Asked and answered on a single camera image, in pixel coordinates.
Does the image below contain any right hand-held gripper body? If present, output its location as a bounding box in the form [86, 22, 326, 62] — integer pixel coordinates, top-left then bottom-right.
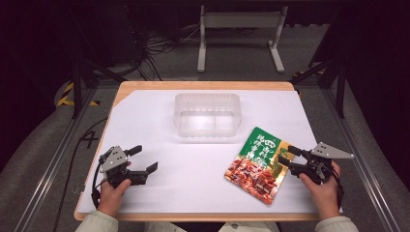
[289, 141, 355, 186]

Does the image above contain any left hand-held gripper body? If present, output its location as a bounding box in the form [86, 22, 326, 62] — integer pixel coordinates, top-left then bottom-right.
[98, 145, 135, 189]

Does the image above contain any green and red food pouch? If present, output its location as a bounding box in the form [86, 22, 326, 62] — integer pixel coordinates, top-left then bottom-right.
[223, 126, 295, 206]

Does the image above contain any clear plastic container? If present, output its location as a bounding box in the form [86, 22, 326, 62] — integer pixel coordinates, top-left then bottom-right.
[173, 93, 243, 138]

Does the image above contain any person's right hand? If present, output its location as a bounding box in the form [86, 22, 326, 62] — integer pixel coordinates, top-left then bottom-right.
[298, 160, 341, 221]

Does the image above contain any person's left hand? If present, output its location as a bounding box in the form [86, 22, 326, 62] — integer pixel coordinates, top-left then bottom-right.
[96, 161, 132, 218]

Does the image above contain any white table mat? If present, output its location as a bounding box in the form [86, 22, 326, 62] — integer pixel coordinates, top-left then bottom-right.
[76, 89, 343, 215]

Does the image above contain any person's light jacket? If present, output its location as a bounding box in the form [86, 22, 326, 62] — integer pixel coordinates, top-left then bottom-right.
[144, 220, 280, 232]

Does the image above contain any yellow black hazard tape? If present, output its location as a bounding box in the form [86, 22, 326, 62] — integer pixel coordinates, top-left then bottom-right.
[56, 82, 101, 107]

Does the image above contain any white metal stand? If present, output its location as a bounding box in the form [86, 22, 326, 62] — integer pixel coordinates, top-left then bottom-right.
[196, 5, 289, 74]

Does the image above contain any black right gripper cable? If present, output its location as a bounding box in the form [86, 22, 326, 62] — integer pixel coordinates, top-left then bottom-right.
[331, 164, 345, 209]

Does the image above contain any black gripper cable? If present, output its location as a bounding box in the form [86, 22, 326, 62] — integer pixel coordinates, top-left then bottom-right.
[90, 154, 110, 209]
[331, 164, 345, 209]

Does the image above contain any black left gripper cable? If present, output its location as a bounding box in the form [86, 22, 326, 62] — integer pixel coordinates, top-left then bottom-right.
[90, 154, 110, 209]

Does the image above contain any black floor cable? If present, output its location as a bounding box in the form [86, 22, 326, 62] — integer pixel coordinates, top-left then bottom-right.
[52, 117, 109, 232]

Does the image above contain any aluminium floor rail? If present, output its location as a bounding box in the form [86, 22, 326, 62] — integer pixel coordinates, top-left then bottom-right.
[322, 87, 402, 232]
[13, 86, 98, 232]

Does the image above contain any black metal frame stand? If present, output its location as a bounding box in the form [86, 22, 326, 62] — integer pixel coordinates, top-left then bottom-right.
[66, 9, 129, 120]
[288, 9, 351, 120]

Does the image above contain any bundle of black floor cables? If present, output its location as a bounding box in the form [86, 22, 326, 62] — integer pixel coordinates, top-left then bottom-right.
[109, 6, 201, 81]

